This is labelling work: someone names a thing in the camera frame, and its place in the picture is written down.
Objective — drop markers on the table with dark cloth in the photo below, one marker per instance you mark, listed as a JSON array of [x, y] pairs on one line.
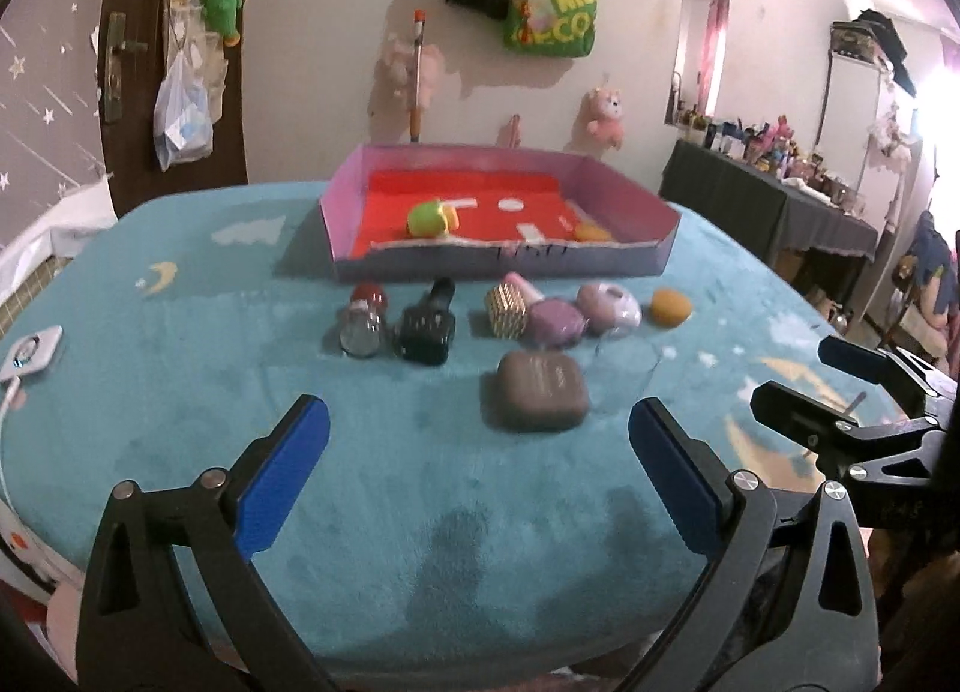
[[742, 200]]

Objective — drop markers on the blue and pink clothing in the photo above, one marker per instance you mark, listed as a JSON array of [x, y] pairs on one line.
[[926, 272]]

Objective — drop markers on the wall mirror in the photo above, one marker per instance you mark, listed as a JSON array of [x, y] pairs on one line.
[[701, 47]]

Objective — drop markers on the green tote bag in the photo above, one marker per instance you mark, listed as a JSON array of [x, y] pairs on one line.
[[562, 13]]

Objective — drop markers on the green plush toy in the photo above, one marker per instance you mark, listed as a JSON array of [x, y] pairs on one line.
[[221, 2]]

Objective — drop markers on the red-capped glass bottle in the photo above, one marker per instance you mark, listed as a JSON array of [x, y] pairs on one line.
[[364, 321]]

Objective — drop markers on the clear plastic cup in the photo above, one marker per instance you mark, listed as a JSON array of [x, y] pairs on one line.
[[626, 362]]

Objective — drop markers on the lilac round case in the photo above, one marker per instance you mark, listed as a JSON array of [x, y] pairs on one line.
[[604, 313]]

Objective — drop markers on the gold beaded cube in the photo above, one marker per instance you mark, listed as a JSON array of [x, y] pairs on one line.
[[506, 313]]

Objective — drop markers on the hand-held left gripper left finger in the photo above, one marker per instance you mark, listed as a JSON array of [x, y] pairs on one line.
[[289, 467]]

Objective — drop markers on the translucent plastic bag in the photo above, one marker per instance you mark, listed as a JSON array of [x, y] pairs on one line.
[[182, 122]]

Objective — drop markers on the pink box with red bottom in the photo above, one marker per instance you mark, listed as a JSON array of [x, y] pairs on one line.
[[480, 212]]

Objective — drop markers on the row of cosmetic bottles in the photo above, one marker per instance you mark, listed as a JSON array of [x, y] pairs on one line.
[[765, 148]]

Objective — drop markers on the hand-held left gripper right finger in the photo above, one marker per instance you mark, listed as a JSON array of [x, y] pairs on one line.
[[675, 467]]

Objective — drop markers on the green and yellow toy figure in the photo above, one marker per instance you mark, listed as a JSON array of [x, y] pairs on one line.
[[427, 219]]

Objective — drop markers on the purple round compact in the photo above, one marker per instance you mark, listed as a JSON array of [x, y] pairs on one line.
[[555, 324]]

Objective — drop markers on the pink hanging stick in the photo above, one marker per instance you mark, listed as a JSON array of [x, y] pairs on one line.
[[514, 131]]

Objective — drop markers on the white hanging plush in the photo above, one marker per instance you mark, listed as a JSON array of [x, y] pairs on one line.
[[894, 133]]

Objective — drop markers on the orange-tipped mop stick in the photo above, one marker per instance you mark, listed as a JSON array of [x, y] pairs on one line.
[[416, 77]]

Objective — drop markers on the white square charger pad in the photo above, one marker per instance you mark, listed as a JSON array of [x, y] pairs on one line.
[[30, 354]]

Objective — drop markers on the pink bear plush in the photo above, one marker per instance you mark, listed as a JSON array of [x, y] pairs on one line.
[[606, 118]]

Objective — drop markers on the black nail polish bottle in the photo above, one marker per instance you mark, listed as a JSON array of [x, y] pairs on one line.
[[426, 328]]

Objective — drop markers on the white cabinet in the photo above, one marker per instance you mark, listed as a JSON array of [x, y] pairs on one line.
[[851, 114]]

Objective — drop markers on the black bag on cabinet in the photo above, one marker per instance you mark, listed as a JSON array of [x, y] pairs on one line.
[[874, 35]]

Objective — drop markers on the orange makeup sponge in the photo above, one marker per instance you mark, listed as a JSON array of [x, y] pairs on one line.
[[670, 307]]

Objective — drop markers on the pale pink plush toy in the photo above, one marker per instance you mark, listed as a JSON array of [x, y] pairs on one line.
[[394, 73]]

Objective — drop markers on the white plastic sheet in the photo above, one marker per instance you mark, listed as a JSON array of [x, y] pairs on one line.
[[52, 234]]

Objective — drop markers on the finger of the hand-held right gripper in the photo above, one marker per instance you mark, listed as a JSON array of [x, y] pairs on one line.
[[851, 358], [795, 414]]

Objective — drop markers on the small pink bottle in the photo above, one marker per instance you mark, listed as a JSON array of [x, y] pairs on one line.
[[525, 287]]

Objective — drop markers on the brown eyeshadow case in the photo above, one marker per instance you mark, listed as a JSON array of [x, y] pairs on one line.
[[541, 392]]

